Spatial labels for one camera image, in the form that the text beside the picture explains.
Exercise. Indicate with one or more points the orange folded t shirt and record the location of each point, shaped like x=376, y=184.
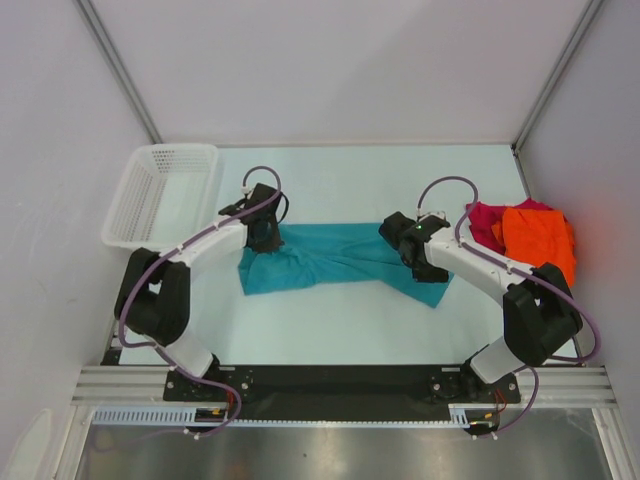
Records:
x=537, y=237

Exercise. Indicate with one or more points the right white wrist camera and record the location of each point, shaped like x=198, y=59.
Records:
x=438, y=214

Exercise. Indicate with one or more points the magenta folded t shirt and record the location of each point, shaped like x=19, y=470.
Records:
x=484, y=217

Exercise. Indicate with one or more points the white plastic basket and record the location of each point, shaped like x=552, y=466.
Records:
x=166, y=194

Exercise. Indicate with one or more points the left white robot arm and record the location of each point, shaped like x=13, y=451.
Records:
x=154, y=300

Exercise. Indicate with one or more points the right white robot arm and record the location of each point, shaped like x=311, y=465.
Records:
x=539, y=316

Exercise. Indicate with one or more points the teal t shirt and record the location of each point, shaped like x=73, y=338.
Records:
x=313, y=254

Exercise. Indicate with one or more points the aluminium frame rail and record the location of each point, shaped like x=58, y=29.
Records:
x=559, y=387

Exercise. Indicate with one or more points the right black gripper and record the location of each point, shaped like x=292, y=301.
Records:
x=437, y=275

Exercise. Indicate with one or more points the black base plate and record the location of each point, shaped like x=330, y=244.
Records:
x=361, y=393

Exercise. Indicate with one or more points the white slotted cable duct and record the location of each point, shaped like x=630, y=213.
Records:
x=192, y=417

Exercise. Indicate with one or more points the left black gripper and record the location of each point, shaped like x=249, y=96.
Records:
x=273, y=243

